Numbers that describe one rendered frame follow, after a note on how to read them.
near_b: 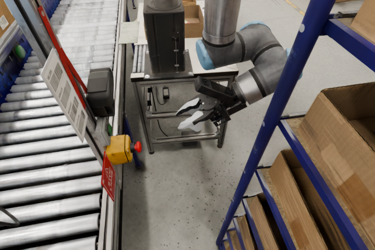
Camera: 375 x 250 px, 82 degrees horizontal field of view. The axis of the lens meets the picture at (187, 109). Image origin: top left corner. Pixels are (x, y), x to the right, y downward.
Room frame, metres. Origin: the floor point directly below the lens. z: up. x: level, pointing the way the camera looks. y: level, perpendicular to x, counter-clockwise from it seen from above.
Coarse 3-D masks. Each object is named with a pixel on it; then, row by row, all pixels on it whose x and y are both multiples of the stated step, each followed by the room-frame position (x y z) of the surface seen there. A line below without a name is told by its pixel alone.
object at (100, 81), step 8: (96, 72) 0.49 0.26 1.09; (104, 72) 0.49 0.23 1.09; (88, 80) 0.46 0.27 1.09; (96, 80) 0.46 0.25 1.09; (104, 80) 0.46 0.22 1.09; (112, 80) 0.49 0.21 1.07; (88, 88) 0.43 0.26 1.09; (96, 88) 0.43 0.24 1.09; (104, 88) 0.43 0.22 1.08; (112, 88) 0.46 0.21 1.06; (88, 96) 0.41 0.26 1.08; (96, 96) 0.41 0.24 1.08; (104, 96) 0.41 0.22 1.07; (112, 96) 0.43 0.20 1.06; (96, 104) 0.41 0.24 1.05; (104, 104) 0.41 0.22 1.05; (112, 104) 0.46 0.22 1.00; (112, 112) 0.43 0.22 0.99
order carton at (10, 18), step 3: (0, 0) 1.25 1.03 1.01; (3, 0) 1.28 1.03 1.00; (0, 3) 1.23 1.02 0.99; (3, 3) 1.26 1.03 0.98; (0, 6) 1.22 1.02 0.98; (3, 6) 1.25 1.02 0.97; (6, 6) 1.27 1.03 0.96; (3, 9) 1.23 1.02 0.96; (6, 9) 1.26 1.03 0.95; (6, 12) 1.24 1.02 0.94; (9, 12) 1.27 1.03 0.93; (6, 15) 1.23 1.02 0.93; (9, 15) 1.26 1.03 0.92; (12, 15) 1.28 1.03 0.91; (9, 18) 1.24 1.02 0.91; (12, 18) 1.26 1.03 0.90; (9, 21) 1.23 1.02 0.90; (12, 21) 1.25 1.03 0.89
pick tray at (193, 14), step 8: (184, 8) 1.58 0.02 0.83; (192, 8) 1.59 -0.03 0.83; (200, 8) 1.53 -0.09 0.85; (192, 16) 1.59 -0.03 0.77; (200, 16) 1.50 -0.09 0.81; (144, 24) 1.30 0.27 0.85; (192, 24) 1.31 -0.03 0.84; (200, 24) 1.31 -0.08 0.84; (192, 32) 1.31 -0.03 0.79; (200, 32) 1.31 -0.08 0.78
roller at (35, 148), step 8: (24, 144) 0.49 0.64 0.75; (32, 144) 0.48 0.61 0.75; (40, 144) 0.48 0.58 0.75; (48, 144) 0.49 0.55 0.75; (56, 144) 0.49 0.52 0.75; (64, 144) 0.49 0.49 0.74; (72, 144) 0.49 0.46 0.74; (80, 144) 0.49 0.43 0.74; (0, 152) 0.45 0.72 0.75; (8, 152) 0.45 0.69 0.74; (16, 152) 0.45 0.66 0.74; (24, 152) 0.46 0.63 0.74; (32, 152) 0.46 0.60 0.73; (40, 152) 0.46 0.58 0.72
